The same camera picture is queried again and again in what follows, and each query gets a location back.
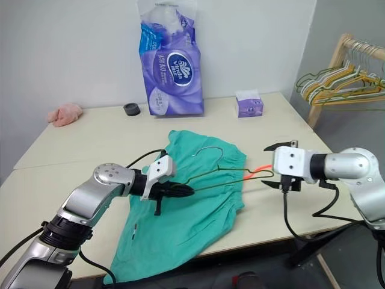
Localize green wire hanger orange tip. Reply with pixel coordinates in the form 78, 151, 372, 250
182, 146, 275, 193

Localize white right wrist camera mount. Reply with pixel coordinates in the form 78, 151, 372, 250
271, 146, 314, 183

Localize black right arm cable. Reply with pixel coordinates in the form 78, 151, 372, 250
282, 179, 385, 289

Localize wooden clothes rack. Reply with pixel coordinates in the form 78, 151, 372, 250
308, 33, 385, 129

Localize dark rounded shape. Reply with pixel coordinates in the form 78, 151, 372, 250
231, 270, 259, 289

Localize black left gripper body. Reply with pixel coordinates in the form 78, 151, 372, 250
149, 179, 174, 217

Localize large purple tissue pack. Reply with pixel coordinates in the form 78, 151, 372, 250
137, 0, 206, 119

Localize green shorts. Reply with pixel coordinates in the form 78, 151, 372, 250
103, 129, 248, 285

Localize black table leg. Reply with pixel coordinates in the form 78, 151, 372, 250
288, 221, 371, 269

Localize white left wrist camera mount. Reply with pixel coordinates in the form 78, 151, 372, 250
140, 155, 177, 202

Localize small purple tissue pack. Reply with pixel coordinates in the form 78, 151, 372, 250
235, 89, 263, 118

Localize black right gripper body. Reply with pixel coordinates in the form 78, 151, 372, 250
279, 139, 302, 194

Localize black round cap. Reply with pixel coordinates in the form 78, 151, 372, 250
123, 102, 141, 117

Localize pink cloth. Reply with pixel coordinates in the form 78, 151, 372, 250
48, 103, 84, 127

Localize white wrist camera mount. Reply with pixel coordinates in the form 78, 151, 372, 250
271, 146, 314, 183
140, 155, 177, 202

